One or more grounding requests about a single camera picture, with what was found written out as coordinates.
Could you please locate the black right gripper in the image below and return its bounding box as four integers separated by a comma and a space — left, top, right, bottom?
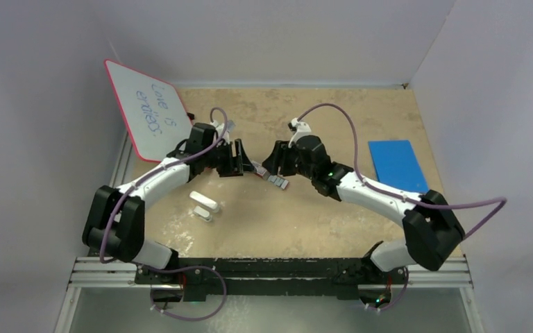
262, 142, 316, 180

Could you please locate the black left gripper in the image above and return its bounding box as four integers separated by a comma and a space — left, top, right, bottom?
202, 139, 255, 178

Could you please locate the staple tray with staples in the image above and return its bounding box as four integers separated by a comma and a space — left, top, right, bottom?
266, 175, 289, 190

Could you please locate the white stapler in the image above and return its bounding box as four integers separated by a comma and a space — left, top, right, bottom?
189, 191, 221, 212

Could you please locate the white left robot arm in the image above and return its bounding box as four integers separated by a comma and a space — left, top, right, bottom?
82, 123, 256, 284

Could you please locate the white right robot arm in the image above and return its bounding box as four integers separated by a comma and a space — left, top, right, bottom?
262, 135, 464, 282

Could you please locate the red framed whiteboard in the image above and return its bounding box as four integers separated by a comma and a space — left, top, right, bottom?
103, 59, 192, 162

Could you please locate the blue notebook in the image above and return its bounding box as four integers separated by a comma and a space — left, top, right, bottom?
368, 140, 430, 193

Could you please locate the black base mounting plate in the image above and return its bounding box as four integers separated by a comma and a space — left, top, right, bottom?
135, 257, 405, 302

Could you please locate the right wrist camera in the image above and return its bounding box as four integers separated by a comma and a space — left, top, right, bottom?
288, 118, 312, 142

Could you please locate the aluminium frame rail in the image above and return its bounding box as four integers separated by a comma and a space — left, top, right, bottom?
68, 257, 473, 288

